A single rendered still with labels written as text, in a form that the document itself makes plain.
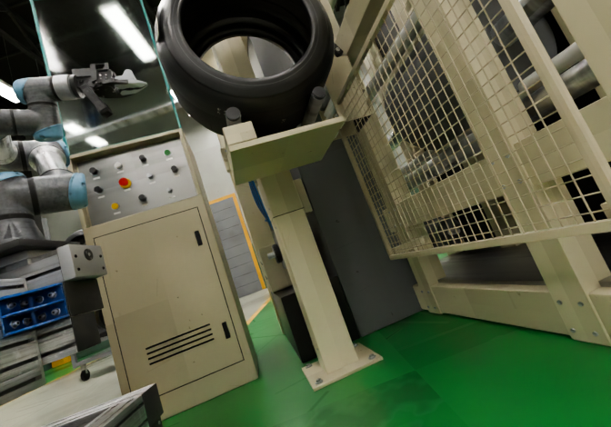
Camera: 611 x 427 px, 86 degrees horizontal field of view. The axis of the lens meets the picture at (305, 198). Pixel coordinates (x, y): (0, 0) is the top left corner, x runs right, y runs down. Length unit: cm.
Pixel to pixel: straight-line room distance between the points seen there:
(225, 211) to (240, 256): 148
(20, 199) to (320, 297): 100
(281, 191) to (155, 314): 80
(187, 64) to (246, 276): 934
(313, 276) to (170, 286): 70
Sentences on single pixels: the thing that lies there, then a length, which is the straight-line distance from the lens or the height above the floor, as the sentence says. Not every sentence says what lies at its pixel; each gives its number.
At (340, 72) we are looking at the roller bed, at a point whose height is 112.
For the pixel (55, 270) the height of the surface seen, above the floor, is 62.
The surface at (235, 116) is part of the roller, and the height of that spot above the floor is 89.
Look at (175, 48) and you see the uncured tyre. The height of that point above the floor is 115.
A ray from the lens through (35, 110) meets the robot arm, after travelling 129.
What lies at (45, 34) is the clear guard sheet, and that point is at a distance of 235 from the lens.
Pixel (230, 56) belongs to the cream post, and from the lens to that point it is 159.
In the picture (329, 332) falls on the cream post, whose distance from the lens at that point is 132.
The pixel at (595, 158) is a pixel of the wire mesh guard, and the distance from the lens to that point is 69.
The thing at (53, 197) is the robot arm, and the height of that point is 85.
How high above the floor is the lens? 43
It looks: 10 degrees up
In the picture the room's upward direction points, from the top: 20 degrees counter-clockwise
